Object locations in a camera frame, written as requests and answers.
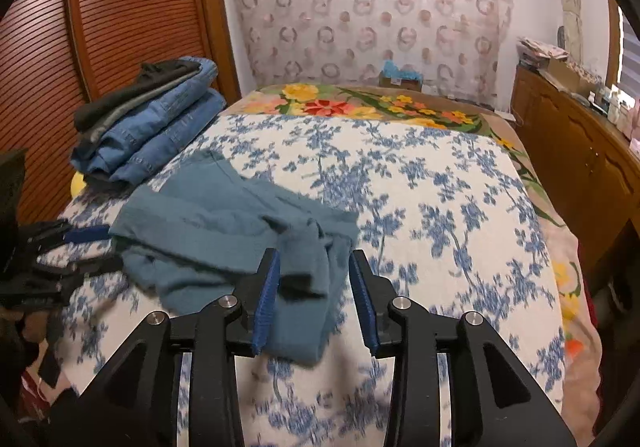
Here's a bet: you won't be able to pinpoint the stack of folded papers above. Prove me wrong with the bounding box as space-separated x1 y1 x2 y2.
516 37 570 71

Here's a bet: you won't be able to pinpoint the brown louvered wardrobe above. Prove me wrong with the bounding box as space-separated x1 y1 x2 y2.
1 0 241 224

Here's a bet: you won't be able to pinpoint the person left hand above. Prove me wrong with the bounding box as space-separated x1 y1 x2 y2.
1 308 54 357

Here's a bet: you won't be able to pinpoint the yellow cloth item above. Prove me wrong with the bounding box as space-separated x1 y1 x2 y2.
70 172 87 199

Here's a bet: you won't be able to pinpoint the grey zebra window blind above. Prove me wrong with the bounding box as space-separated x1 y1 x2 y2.
618 11 640 100

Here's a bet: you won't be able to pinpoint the folded blue jeans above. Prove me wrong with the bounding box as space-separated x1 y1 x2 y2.
70 57 227 187

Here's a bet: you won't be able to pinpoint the colourful flower bed blanket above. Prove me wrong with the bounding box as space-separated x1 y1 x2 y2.
231 84 602 446

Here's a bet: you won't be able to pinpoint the teal blue shorts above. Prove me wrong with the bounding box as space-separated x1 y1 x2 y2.
110 150 358 366

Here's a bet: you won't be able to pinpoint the cardboard box on sideboard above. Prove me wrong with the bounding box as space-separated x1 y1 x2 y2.
539 59 599 97

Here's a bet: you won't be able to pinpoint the cardboard box with blue item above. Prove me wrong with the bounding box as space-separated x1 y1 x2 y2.
378 60 423 92

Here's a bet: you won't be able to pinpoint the wooden sideboard cabinet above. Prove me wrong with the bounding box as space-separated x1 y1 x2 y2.
511 66 639 282

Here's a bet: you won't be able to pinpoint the pink circle pattern curtain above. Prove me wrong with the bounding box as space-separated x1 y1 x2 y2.
235 0 513 104

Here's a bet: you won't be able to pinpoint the folded black grey pants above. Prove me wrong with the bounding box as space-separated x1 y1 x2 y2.
74 58 201 144

